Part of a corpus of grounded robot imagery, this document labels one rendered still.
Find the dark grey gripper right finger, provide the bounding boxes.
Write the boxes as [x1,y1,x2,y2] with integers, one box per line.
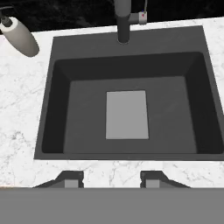
[140,170,192,189]

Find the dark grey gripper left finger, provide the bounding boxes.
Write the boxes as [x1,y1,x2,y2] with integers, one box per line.
[32,170,85,189]

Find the dark grey sink basin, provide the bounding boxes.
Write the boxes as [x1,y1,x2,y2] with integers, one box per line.
[33,24,224,162]

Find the grey sink faucet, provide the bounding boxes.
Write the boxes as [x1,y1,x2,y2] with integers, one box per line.
[113,0,149,45]

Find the grey soap dispenser bottle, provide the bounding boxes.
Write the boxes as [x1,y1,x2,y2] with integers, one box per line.
[0,6,40,58]

